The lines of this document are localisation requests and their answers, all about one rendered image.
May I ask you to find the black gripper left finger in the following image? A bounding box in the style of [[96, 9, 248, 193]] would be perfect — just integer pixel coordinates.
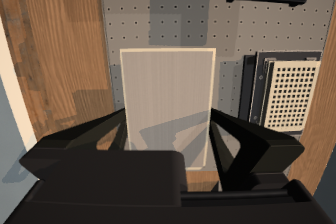
[[33, 108, 128, 150]]

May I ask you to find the grey perforated base plate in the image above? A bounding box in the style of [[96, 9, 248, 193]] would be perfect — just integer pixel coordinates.
[[101, 0, 336, 118]]

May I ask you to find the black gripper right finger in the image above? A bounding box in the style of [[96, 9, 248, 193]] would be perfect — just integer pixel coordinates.
[[209, 107, 305, 191]]

